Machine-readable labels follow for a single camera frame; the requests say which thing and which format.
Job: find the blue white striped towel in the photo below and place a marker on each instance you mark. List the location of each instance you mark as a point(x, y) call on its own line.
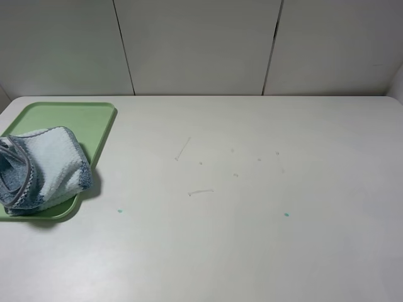
point(41, 169)

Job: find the green plastic tray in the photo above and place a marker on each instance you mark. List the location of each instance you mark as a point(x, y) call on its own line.
point(89, 122)

